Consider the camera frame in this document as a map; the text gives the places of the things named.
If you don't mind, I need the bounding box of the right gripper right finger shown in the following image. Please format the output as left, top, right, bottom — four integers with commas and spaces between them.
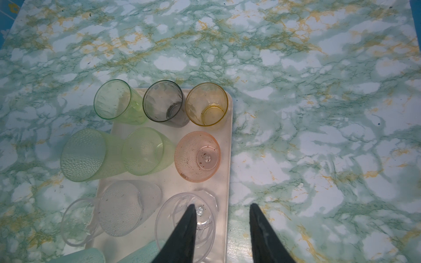
250, 203, 296, 263

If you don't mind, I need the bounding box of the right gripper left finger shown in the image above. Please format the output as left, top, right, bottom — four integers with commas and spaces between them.
152, 204, 197, 263

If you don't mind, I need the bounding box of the tall teal cup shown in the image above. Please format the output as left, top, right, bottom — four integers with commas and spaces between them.
118, 241, 160, 263
48, 248, 105, 263

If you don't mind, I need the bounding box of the clear faceted glass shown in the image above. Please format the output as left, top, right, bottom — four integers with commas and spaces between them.
155, 190, 218, 263

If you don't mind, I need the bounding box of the frosted clear textured cup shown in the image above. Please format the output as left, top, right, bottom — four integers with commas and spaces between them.
98, 180, 162, 237

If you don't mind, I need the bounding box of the tall teal cup front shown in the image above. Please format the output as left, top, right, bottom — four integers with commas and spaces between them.
48, 248, 105, 263

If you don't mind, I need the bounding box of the pink textured cup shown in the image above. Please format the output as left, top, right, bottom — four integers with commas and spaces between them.
174, 131, 221, 183

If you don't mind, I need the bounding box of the light green textured cup front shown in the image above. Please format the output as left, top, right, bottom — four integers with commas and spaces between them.
122, 127, 175, 176

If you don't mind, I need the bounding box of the light green textured cup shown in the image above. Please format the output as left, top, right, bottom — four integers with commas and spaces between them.
60, 129, 127, 182
122, 127, 175, 176

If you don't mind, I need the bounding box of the small clear glass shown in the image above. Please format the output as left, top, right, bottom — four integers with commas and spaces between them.
60, 198, 104, 247

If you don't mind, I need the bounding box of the amber yellow cup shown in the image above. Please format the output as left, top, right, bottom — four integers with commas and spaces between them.
185, 82, 230, 129

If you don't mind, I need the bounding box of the grey smoky cup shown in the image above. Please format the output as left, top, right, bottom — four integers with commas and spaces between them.
143, 80, 190, 128

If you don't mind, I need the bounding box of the green transparent cup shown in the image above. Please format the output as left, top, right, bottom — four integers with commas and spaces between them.
94, 80, 147, 125

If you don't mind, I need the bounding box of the pink rectangular tray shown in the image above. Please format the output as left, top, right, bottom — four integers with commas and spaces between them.
84, 98, 233, 263

